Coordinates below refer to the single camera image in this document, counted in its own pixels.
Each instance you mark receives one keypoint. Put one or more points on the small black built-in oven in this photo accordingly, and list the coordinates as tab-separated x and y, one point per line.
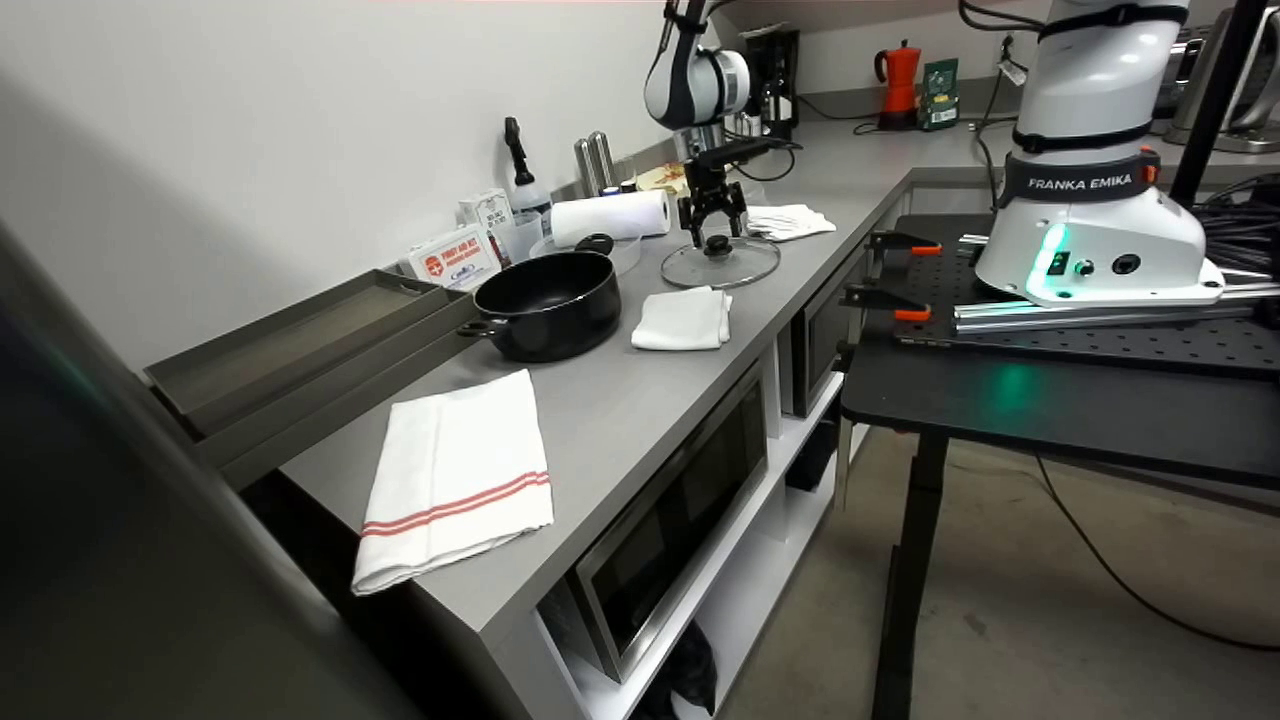
822	342

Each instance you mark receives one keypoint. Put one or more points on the white card with red print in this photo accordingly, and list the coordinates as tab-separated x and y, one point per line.
459	256

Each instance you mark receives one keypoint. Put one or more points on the white towel with red stripes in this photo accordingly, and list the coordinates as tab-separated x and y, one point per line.
453	480

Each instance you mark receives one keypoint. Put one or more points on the steel shaker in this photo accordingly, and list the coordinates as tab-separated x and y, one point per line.
605	162
584	166

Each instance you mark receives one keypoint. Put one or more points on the black object on shelf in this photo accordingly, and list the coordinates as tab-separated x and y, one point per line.
690	674

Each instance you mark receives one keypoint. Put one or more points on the black slanted pole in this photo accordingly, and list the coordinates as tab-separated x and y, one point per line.
1222	101

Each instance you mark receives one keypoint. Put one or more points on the silver metal base rail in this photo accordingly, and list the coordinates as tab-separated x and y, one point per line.
1104	311

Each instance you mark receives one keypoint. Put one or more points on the black robot table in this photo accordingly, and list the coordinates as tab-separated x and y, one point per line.
1065	402

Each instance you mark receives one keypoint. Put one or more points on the dark grey metal tray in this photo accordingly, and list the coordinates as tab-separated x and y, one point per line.
306	360

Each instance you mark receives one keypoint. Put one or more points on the black clamp with orange tip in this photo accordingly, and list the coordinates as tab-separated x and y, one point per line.
904	245
884	304

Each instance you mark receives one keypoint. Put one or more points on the red moka pot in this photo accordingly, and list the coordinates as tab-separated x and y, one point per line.
903	82

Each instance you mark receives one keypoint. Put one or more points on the folded white cloth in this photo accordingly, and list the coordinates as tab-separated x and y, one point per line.
682	322

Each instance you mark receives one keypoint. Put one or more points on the black microwave oven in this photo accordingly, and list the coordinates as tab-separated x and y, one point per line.
674	520

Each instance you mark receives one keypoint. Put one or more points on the green box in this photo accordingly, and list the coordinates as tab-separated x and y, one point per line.
940	93

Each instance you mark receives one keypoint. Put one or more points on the crumpled white cloth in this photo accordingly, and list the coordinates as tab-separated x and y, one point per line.
789	220

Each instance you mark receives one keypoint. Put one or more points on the black cooking pot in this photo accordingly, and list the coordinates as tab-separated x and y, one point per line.
544	316

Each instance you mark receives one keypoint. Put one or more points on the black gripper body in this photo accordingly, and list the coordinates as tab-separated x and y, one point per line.
715	192

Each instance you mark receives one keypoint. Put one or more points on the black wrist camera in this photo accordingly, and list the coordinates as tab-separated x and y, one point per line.
734	148

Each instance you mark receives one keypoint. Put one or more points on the yellow wooden cutting board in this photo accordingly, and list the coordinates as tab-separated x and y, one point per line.
661	174

